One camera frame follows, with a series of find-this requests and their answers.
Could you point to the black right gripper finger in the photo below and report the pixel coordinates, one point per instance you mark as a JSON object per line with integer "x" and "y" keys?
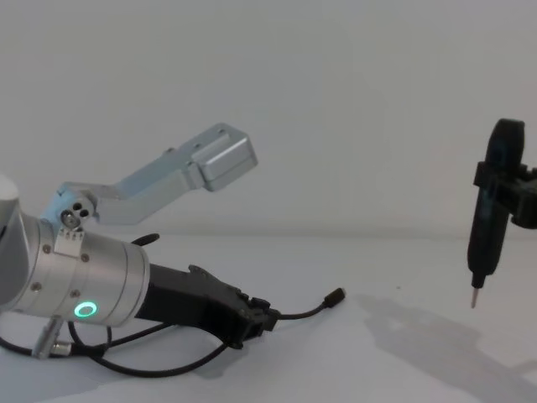
{"x": 529, "y": 180}
{"x": 526, "y": 212}

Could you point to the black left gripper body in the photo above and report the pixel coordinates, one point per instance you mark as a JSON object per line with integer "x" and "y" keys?
{"x": 189, "y": 300}

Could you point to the white table cloth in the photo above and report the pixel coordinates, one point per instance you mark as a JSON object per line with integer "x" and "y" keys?
{"x": 319, "y": 361}

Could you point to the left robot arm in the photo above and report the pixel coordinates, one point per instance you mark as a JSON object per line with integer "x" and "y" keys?
{"x": 96, "y": 273}

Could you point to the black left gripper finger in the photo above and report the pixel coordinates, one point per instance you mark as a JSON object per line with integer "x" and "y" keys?
{"x": 263, "y": 322}
{"x": 256, "y": 305}

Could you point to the black electric screwdriver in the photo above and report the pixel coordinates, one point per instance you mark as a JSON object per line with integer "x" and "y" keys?
{"x": 486, "y": 235}

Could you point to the white curtain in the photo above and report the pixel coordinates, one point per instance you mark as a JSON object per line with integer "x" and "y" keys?
{"x": 293, "y": 84}

